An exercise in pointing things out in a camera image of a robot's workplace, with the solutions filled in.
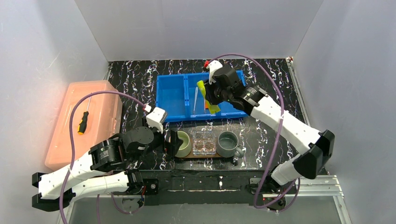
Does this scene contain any light green ceramic mug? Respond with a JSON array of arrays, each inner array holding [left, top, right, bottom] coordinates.
[[175, 131, 192, 158]]

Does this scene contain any oval wooden tray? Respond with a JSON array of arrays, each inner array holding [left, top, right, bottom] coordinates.
[[180, 152, 222, 159]]

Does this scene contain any green toothpaste tube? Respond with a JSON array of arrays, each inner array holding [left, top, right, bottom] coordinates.
[[197, 80, 220, 114]]

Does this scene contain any clear plastic holder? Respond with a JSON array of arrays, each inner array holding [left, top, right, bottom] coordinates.
[[192, 131, 216, 155]]

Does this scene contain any blue three-compartment plastic bin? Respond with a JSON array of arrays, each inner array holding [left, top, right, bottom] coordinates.
[[156, 72, 247, 122]]

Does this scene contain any grey ceramic mug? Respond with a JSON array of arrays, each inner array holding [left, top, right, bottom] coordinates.
[[216, 131, 245, 158]]

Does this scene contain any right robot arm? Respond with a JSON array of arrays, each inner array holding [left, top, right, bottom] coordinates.
[[204, 61, 335, 188]]

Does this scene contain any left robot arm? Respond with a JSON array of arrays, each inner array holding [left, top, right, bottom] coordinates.
[[31, 126, 184, 212]]

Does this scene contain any pink plastic storage box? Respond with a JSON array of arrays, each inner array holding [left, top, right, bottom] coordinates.
[[45, 80, 122, 171]]

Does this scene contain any yellow black screwdriver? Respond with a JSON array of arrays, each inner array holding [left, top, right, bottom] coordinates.
[[78, 97, 91, 135]]

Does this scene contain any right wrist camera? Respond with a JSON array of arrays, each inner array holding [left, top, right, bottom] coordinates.
[[204, 60, 223, 84]]

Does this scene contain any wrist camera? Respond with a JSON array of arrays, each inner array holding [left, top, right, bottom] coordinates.
[[146, 107, 168, 133], [204, 60, 223, 84]]

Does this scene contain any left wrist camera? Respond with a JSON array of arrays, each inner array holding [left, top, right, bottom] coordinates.
[[146, 107, 168, 133]]

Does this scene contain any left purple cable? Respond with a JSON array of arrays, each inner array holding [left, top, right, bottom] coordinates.
[[58, 91, 152, 224]]

